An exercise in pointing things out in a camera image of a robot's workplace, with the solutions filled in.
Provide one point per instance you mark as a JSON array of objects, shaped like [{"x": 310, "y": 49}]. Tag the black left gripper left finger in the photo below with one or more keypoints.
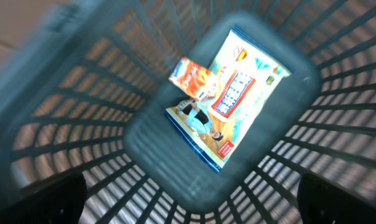
[{"x": 61, "y": 202}]

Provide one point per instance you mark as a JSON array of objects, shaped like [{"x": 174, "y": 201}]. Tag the grey plastic mesh basket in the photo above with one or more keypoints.
[{"x": 87, "y": 94}]

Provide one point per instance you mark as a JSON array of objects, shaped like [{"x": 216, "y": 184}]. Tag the small orange snack pack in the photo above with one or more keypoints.
[{"x": 196, "y": 81}]

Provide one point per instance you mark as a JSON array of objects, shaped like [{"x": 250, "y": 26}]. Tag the yellow blue snack bag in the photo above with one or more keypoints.
[{"x": 248, "y": 74}]

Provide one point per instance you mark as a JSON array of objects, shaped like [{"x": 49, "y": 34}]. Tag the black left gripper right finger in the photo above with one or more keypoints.
[{"x": 321, "y": 202}]

